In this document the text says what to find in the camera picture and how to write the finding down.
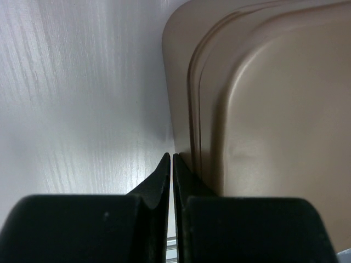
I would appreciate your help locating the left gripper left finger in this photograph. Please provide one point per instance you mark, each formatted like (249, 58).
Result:
(92, 228)

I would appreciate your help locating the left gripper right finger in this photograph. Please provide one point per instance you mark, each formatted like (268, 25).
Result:
(211, 228)

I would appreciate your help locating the gold tin lid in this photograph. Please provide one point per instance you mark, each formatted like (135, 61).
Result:
(259, 93)

